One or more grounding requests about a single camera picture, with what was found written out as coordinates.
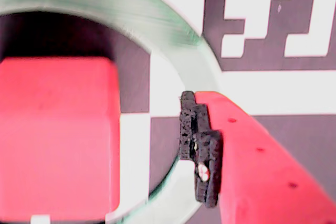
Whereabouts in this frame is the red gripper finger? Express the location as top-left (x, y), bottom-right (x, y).
top-left (179, 90), bottom-right (336, 224)

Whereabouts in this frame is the red cube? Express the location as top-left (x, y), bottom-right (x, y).
top-left (0, 56), bottom-right (121, 222)

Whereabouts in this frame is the black white marker checkerboard mat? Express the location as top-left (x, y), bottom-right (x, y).
top-left (0, 0), bottom-right (336, 224)

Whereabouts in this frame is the green ring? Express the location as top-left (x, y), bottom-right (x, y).
top-left (0, 0), bottom-right (223, 224)

